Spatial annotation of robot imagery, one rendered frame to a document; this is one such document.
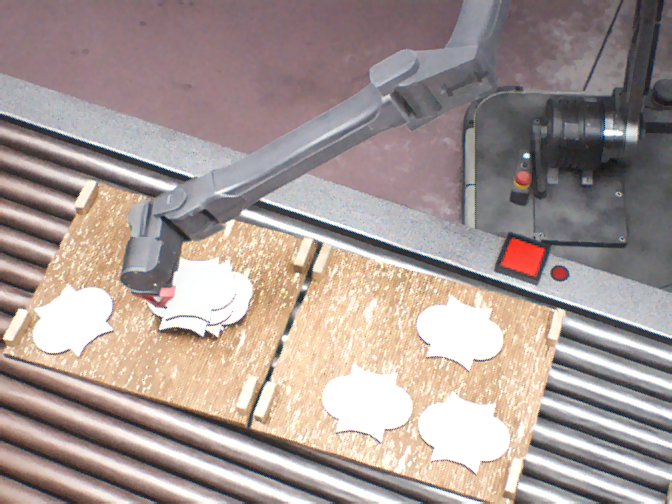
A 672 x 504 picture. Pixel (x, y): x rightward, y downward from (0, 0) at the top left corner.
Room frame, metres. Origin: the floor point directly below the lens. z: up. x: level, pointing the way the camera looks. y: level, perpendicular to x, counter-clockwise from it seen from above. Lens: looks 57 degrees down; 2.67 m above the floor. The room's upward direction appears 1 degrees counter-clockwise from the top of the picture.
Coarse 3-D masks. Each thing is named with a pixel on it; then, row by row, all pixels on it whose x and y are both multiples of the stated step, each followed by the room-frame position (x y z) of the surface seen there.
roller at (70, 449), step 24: (0, 408) 0.85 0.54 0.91; (0, 432) 0.81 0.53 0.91; (24, 432) 0.81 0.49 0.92; (48, 432) 0.81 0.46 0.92; (72, 456) 0.77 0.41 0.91; (96, 456) 0.76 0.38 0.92; (120, 456) 0.77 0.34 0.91; (120, 480) 0.73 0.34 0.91; (144, 480) 0.72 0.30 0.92; (168, 480) 0.72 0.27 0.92
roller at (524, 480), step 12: (0, 288) 1.07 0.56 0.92; (12, 288) 1.07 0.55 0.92; (0, 300) 1.05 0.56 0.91; (12, 300) 1.04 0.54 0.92; (24, 300) 1.04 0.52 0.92; (12, 312) 1.03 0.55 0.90; (264, 384) 0.88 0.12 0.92; (528, 480) 0.72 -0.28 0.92; (516, 492) 0.70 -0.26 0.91; (528, 492) 0.70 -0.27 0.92; (540, 492) 0.70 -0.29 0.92; (552, 492) 0.70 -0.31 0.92; (564, 492) 0.70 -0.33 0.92
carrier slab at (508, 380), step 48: (336, 288) 1.05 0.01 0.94; (384, 288) 1.04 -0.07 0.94; (432, 288) 1.04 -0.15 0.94; (288, 336) 0.96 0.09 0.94; (336, 336) 0.96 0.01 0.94; (384, 336) 0.96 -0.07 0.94; (528, 336) 0.95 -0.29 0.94; (288, 384) 0.87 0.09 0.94; (432, 384) 0.87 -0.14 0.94; (480, 384) 0.87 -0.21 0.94; (528, 384) 0.87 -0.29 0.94; (288, 432) 0.79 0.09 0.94; (384, 432) 0.79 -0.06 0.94; (528, 432) 0.79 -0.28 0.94; (432, 480) 0.71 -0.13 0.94; (480, 480) 0.71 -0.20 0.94
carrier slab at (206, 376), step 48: (96, 240) 1.15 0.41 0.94; (240, 240) 1.14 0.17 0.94; (288, 240) 1.14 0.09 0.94; (48, 288) 1.05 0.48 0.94; (288, 288) 1.05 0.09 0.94; (144, 336) 0.96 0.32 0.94; (192, 336) 0.96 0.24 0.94; (240, 336) 0.96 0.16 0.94; (144, 384) 0.88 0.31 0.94; (192, 384) 0.88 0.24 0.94; (240, 384) 0.87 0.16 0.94
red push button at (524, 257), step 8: (512, 240) 1.14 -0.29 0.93; (512, 248) 1.12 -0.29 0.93; (520, 248) 1.12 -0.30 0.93; (528, 248) 1.12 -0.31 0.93; (536, 248) 1.12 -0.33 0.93; (544, 248) 1.12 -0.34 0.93; (504, 256) 1.11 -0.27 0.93; (512, 256) 1.11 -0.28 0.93; (520, 256) 1.11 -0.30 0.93; (528, 256) 1.11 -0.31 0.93; (536, 256) 1.11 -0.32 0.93; (504, 264) 1.09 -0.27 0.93; (512, 264) 1.09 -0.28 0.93; (520, 264) 1.09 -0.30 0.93; (528, 264) 1.09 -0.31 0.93; (536, 264) 1.09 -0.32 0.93; (528, 272) 1.08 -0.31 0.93; (536, 272) 1.08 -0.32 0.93
